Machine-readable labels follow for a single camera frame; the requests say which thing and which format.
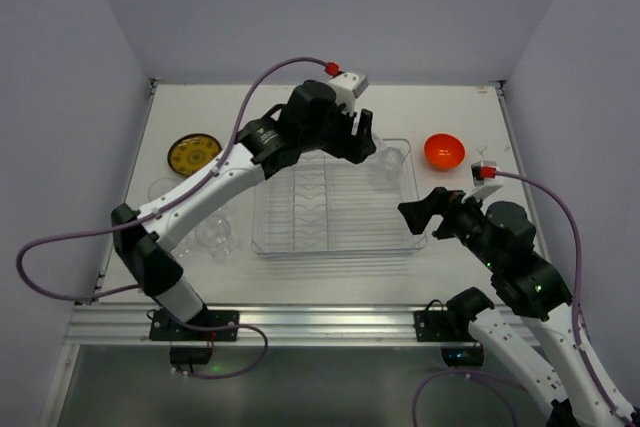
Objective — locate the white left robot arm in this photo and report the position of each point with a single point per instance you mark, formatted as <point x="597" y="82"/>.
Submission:
<point x="145" y="237"/>

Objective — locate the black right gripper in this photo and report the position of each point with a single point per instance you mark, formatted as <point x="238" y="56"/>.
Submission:
<point x="445" y="214"/>

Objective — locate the clear plastic dish rack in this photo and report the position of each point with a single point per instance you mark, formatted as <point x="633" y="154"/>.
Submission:
<point x="323" y="206"/>

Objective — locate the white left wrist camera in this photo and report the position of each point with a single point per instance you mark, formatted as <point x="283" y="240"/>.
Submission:
<point x="348" y="87"/>

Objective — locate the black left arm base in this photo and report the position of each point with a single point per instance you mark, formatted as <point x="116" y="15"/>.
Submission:
<point x="221" y="326"/>

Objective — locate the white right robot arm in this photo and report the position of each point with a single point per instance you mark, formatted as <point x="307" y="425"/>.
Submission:
<point x="563" y="375"/>

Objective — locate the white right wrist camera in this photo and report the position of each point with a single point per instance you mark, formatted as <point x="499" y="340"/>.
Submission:
<point x="486" y="181"/>

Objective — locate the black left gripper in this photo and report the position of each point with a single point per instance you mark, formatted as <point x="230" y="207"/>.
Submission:
<point x="357" y="134"/>

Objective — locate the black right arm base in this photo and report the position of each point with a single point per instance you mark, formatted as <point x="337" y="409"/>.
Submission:
<point x="433" y="323"/>

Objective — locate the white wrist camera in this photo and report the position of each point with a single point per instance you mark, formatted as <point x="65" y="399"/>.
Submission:
<point x="486" y="181"/>
<point x="348" y="87"/>

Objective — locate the aluminium mounting rail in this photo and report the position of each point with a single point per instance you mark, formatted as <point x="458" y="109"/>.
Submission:
<point x="284" y="326"/>

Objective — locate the orange plastic bowl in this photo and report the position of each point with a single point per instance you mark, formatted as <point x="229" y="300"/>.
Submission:
<point x="444" y="152"/>

